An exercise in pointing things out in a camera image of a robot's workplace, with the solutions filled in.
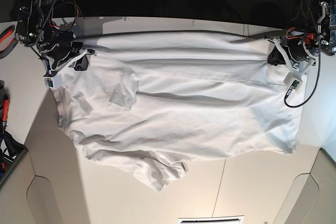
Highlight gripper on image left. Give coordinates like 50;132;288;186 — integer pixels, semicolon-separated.
38;42;96;77

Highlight dark tool bag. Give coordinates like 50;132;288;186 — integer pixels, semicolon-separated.
1;80;28;183

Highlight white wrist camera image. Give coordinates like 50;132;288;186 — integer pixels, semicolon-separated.
284;71;303;95
44;74;62;90

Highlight white vent grille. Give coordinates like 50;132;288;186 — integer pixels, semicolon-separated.
178;216;244;224

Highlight white t-shirt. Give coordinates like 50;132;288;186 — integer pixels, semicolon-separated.
53;32;301;191

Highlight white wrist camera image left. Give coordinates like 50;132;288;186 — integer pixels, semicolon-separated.
44;74;62;90

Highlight orange grey pliers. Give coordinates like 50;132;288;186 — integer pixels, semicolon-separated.
1;25;18;59

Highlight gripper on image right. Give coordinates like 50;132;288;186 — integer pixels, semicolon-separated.
267;35;319;80

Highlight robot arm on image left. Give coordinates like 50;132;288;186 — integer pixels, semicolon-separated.
16;0;94;78

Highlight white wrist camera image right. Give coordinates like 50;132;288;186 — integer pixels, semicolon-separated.
284;71;303;95

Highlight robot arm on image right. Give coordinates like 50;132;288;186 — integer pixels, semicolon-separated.
267;0;335;79

